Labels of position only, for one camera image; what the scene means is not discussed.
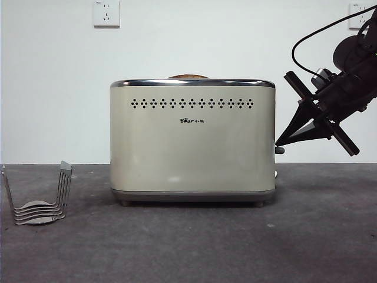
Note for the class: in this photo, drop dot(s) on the browned bread slice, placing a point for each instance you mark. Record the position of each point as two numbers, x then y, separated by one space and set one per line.
188 76

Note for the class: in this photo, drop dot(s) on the cream two-slot toaster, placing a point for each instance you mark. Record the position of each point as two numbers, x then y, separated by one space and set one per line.
191 153

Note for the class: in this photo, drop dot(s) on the grey toaster lever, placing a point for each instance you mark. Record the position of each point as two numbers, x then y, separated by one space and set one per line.
279 150

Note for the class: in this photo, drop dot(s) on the white toaster side knob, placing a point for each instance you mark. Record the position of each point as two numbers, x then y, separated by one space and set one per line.
276 174

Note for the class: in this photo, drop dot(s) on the white wall socket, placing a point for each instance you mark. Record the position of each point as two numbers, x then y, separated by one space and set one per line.
355 20
107 14

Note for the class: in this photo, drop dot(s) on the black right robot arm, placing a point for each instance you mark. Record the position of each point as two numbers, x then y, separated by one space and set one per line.
344 53

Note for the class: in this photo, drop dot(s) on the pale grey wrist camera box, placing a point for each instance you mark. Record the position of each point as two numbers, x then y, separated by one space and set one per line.
321 77

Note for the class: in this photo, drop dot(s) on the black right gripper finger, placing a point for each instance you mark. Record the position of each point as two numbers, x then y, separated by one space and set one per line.
315 131
297 118

